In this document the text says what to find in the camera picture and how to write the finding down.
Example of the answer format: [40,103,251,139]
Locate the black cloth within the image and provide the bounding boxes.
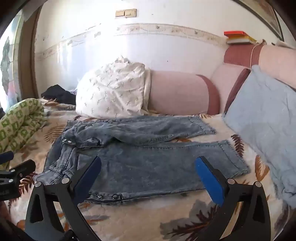
[41,85,77,106]

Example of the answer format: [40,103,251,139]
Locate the white patterned pillow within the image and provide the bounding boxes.
[75,56,152,118]

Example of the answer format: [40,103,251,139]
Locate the pink bolster cushion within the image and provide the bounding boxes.
[148,70,221,116]

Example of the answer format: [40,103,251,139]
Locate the light blue quilt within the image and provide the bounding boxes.
[222,65,296,208]

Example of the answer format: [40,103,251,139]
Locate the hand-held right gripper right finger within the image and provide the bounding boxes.
[195,156,271,241]

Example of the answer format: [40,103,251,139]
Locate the pink and maroon headboard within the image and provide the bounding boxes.
[211,43,296,114]

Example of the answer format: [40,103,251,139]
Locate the green patterned blanket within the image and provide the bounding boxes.
[0,98,46,154]

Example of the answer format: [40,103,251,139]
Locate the wooden door with glass panel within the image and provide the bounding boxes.
[0,7,42,112]

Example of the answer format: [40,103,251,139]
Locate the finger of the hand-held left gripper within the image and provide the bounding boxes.
[0,159,36,183]
[0,151,14,166]

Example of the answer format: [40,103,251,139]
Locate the leaf print blanket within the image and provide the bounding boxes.
[0,98,292,241]

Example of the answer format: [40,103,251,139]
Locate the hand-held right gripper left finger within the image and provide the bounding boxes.
[24,156,102,241]

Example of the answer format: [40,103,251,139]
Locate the blue denim pants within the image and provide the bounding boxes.
[33,115,251,206]

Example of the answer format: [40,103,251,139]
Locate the large framed painting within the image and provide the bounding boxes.
[232,0,285,42]

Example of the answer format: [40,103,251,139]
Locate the cream cord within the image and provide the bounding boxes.
[251,44,258,69]

